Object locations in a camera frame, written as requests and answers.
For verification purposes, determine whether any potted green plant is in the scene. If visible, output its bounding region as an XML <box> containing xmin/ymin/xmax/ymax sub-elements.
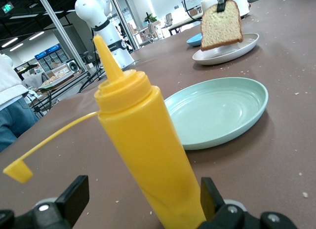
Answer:
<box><xmin>144</xmin><ymin>12</ymin><xmax>158</xmax><ymax>24</ymax></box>

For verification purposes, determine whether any yellow squeeze sauce bottle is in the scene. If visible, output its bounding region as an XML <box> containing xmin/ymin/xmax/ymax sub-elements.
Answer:
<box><xmin>2</xmin><ymin>34</ymin><xmax>207</xmax><ymax>229</ymax></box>

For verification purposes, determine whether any green exit sign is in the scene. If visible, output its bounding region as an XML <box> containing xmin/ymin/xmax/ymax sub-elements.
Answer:
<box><xmin>1</xmin><ymin>1</ymin><xmax>15</xmax><ymax>14</ymax></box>

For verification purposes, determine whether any blue plate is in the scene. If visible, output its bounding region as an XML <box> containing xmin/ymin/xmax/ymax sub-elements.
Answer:
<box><xmin>186</xmin><ymin>33</ymin><xmax>203</xmax><ymax>47</ymax></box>

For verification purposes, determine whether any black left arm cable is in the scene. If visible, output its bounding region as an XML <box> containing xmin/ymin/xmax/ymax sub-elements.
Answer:
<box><xmin>182</xmin><ymin>0</ymin><xmax>203</xmax><ymax>21</ymax></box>

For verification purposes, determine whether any pale green plate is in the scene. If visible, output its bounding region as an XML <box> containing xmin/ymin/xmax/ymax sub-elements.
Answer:
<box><xmin>163</xmin><ymin>77</ymin><xmax>269</xmax><ymax>151</ymax></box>

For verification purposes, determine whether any beige plate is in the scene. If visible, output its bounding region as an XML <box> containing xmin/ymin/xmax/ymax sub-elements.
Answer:
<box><xmin>192</xmin><ymin>33</ymin><xmax>260</xmax><ymax>66</ymax></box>

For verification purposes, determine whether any person in blue jeans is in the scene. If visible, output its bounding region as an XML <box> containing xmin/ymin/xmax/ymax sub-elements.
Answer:
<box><xmin>0</xmin><ymin>52</ymin><xmax>40</xmax><ymax>153</ymax></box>

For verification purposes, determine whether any bread slice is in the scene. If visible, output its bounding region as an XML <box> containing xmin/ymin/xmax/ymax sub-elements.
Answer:
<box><xmin>200</xmin><ymin>0</ymin><xmax>244</xmax><ymax>51</ymax></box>

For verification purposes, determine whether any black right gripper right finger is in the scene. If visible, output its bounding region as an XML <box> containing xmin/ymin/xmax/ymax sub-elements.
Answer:
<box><xmin>200</xmin><ymin>177</ymin><xmax>225</xmax><ymax>222</ymax></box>

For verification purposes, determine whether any aluminium frame post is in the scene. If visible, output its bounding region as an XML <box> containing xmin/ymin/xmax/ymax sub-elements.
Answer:
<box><xmin>37</xmin><ymin>0</ymin><xmax>86</xmax><ymax>72</ymax></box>

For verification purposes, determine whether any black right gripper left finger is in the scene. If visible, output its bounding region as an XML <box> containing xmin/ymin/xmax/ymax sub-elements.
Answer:
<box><xmin>55</xmin><ymin>175</ymin><xmax>89</xmax><ymax>228</ymax></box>

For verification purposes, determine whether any glass door display fridge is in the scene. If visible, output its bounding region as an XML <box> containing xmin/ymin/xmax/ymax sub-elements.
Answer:
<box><xmin>34</xmin><ymin>43</ymin><xmax>75</xmax><ymax>69</ymax></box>

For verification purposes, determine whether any white box appliance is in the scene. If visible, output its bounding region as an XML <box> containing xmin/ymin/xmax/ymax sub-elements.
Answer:
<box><xmin>66</xmin><ymin>59</ymin><xmax>81</xmax><ymax>73</ymax></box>

